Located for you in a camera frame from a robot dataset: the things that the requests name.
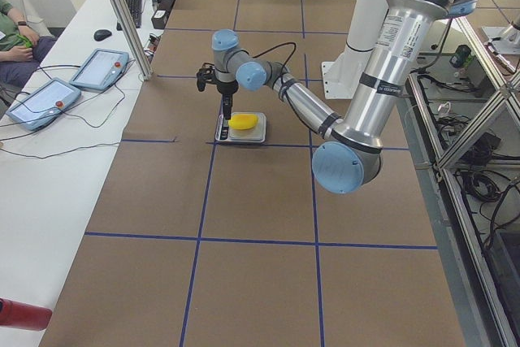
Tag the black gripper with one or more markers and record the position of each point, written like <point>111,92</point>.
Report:
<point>226,88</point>

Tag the yellow mango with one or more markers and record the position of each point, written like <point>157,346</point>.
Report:
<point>243,121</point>

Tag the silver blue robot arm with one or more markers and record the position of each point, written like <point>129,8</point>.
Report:
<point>351,154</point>

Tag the digital kitchen scale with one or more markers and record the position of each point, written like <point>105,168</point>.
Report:
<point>226,134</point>

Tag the black box on table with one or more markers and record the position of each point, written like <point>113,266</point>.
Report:
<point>159,19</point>

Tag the far blue teach pendant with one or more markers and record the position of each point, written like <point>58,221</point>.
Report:
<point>100,70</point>

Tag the blue teach pendant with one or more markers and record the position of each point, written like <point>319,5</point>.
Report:
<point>44,105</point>
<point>100,70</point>

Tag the black keyboard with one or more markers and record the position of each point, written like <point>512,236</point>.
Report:
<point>135,7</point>

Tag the black computer mouse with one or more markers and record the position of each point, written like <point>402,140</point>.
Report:
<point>102,34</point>

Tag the near blue teach pendant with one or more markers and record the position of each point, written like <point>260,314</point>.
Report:
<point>44,105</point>

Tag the seated person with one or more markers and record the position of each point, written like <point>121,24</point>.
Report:
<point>22,48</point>

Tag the red cylinder object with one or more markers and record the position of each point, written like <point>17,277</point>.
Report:
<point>24,316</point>

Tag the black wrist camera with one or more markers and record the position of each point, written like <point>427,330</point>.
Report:
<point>205,75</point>

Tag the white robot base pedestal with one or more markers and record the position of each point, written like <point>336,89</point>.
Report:
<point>341,77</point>

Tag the aluminium frame post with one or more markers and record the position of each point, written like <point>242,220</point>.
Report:
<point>130,32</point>

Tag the aluminium frame rail right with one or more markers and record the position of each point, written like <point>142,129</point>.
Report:
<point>462,111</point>

